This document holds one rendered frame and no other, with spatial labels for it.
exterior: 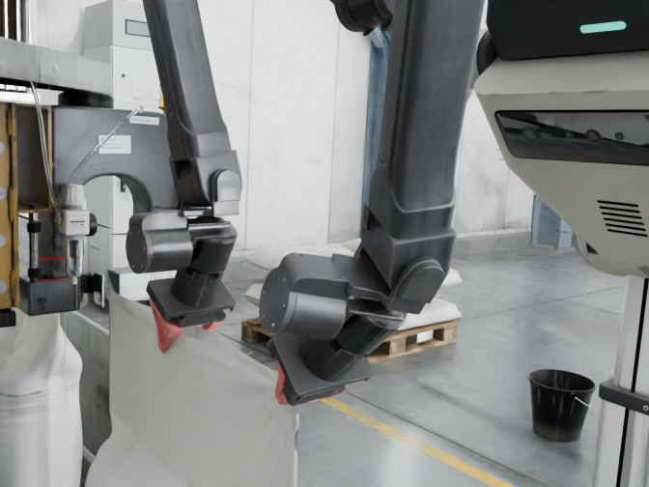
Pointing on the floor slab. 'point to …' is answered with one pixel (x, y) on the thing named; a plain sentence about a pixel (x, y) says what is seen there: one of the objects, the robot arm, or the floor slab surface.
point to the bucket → (559, 403)
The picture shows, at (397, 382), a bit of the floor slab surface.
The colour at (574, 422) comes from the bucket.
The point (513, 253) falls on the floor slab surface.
